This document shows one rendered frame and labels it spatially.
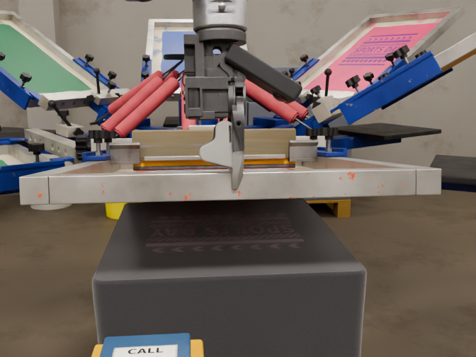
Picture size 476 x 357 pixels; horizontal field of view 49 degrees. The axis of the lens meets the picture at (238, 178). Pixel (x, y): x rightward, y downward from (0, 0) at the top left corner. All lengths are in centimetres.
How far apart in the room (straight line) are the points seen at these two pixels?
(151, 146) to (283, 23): 427
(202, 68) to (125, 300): 38
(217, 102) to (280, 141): 63
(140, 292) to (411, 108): 523
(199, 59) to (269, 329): 45
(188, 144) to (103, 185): 60
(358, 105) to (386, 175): 87
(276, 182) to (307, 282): 21
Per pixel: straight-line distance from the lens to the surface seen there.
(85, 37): 544
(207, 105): 71
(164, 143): 131
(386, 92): 161
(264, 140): 132
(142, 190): 73
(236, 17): 73
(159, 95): 196
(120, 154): 130
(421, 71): 160
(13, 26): 309
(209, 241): 102
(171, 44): 326
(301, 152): 132
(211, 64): 74
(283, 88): 73
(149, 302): 87
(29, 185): 75
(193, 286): 86
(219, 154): 71
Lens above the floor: 128
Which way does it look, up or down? 12 degrees down
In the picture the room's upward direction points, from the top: straight up
